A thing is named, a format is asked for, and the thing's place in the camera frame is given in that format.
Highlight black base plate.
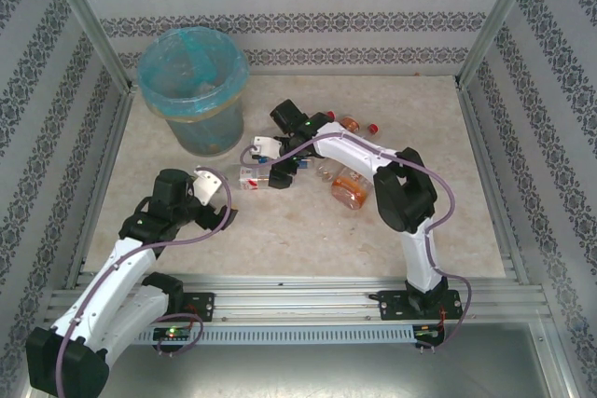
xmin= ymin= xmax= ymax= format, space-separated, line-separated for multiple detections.
xmin=158 ymin=292 xmax=215 ymax=323
xmin=378 ymin=289 xmax=464 ymax=323

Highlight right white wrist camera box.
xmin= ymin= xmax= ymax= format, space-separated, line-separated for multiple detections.
xmin=253 ymin=136 xmax=281 ymax=159

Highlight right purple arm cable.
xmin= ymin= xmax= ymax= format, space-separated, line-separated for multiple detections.
xmin=240 ymin=133 xmax=473 ymax=355

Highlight left controller board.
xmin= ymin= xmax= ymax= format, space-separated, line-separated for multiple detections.
xmin=153 ymin=326 xmax=193 ymax=342

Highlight right controller board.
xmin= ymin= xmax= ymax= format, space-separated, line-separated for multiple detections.
xmin=413 ymin=325 xmax=445 ymax=341

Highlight clear unlabelled plastic bottle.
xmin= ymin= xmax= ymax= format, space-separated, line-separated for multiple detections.
xmin=315 ymin=158 xmax=346 ymax=184

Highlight right aluminium side rail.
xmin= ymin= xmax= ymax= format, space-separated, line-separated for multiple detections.
xmin=455 ymin=85 xmax=531 ymax=285

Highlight grey metal panel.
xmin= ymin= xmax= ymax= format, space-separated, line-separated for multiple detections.
xmin=27 ymin=323 xmax=575 ymax=398

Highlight large orange label bottle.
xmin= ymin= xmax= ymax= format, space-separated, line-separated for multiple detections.
xmin=330 ymin=169 xmax=374 ymax=211

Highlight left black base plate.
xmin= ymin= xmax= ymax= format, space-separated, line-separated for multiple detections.
xmin=158 ymin=292 xmax=215 ymax=323

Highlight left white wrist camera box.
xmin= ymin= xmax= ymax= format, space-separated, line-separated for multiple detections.
xmin=188 ymin=169 xmax=223 ymax=207

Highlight left aluminium frame post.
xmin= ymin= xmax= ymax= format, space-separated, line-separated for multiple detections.
xmin=39 ymin=0 xmax=134 ymax=91

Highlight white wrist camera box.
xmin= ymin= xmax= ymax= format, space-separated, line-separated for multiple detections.
xmin=253 ymin=136 xmax=281 ymax=159
xmin=188 ymin=169 xmax=223 ymax=207

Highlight clear bottle red white label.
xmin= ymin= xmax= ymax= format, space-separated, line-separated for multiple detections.
xmin=238 ymin=165 xmax=276 ymax=192

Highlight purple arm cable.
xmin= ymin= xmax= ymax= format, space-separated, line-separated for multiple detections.
xmin=240 ymin=133 xmax=473 ymax=355
xmin=55 ymin=165 xmax=234 ymax=398

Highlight aluminium side rail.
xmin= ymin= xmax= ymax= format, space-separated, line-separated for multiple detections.
xmin=455 ymin=85 xmax=531 ymax=285
xmin=64 ymin=88 xmax=136 ymax=290

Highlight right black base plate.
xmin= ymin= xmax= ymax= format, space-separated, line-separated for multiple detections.
xmin=378 ymin=289 xmax=464 ymax=323

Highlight aluminium frame post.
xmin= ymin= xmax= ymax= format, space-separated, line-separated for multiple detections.
xmin=456 ymin=0 xmax=545 ymax=89
xmin=39 ymin=0 xmax=134 ymax=91

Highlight aluminium mounting rail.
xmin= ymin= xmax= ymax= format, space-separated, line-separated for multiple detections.
xmin=46 ymin=275 xmax=547 ymax=324

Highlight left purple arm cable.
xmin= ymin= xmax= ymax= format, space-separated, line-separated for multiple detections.
xmin=55 ymin=165 xmax=234 ymax=398

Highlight white slotted cable duct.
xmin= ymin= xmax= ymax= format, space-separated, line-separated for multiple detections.
xmin=134 ymin=325 xmax=444 ymax=347

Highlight blue plastic bin liner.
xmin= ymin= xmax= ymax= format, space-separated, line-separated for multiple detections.
xmin=138 ymin=27 xmax=248 ymax=118

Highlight grey round waste bin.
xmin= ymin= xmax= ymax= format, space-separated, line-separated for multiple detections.
xmin=138 ymin=27 xmax=248 ymax=157

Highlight left aluminium side rail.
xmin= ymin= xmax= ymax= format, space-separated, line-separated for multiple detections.
xmin=64 ymin=88 xmax=136 ymax=290

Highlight controller board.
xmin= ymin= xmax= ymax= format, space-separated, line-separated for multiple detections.
xmin=413 ymin=325 xmax=445 ymax=341
xmin=153 ymin=326 xmax=193 ymax=342

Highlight right aluminium frame post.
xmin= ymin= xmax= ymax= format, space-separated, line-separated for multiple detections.
xmin=456 ymin=0 xmax=545 ymax=89

